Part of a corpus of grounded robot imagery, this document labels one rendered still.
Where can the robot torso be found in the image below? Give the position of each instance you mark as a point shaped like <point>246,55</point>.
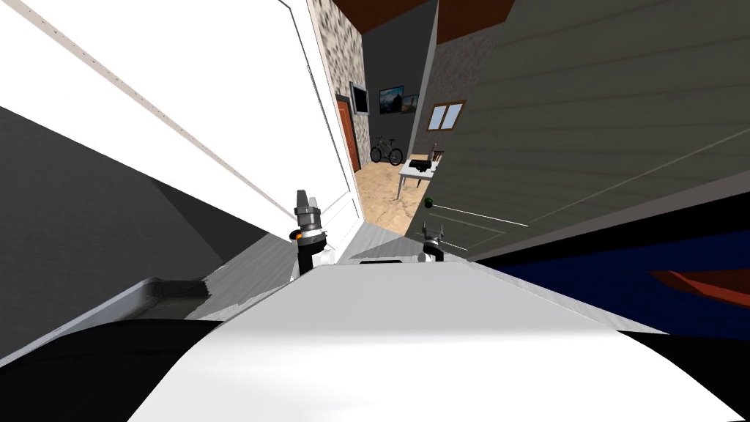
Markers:
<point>410,340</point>

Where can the dark landscape picture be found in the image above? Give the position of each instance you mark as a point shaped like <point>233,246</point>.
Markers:
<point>410,104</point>

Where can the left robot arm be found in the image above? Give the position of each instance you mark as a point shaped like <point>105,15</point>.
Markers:
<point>309,258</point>

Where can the blue landscape picture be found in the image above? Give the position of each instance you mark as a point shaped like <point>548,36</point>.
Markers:
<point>391,99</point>

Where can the white table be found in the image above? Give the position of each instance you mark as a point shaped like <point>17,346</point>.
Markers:
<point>416,170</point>

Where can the wooden framed window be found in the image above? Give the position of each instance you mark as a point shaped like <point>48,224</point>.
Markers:
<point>445,116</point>

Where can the black framed picture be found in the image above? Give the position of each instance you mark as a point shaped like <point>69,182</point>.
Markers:
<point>360,98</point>

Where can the black bicycle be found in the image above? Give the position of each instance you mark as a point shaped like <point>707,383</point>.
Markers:
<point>387,152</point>

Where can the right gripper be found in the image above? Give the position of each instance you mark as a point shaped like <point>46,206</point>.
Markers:
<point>433,236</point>

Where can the brown door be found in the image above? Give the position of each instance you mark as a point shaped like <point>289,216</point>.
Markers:
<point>349,138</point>

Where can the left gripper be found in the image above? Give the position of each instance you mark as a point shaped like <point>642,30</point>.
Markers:
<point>309,221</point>

